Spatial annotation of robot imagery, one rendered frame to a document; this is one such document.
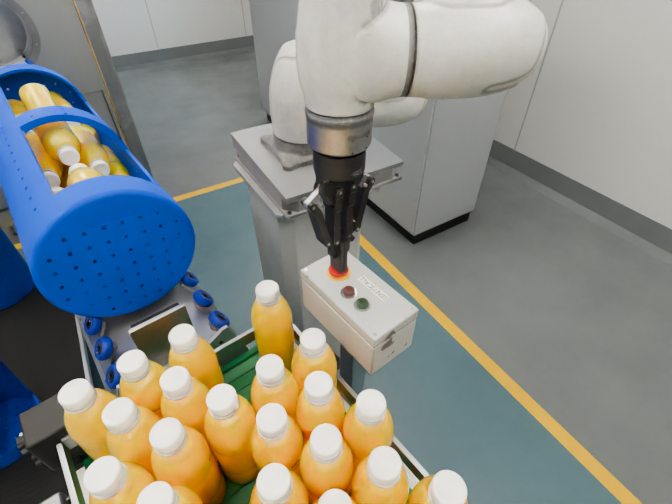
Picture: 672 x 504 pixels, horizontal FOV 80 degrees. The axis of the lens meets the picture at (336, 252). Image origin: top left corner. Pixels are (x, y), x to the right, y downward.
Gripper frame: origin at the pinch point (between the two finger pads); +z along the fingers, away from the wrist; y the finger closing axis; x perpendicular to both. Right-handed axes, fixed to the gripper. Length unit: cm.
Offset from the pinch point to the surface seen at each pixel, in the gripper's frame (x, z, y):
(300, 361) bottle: -9.7, 6.7, -15.2
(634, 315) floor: -32, 115, 168
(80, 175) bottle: 44, -6, -29
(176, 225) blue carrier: 28.8, 2.8, -18.0
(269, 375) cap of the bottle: -11.0, 3.0, -21.0
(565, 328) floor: -14, 115, 133
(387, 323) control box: -13.8, 4.7, -1.1
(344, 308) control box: -7.1, 4.7, -4.5
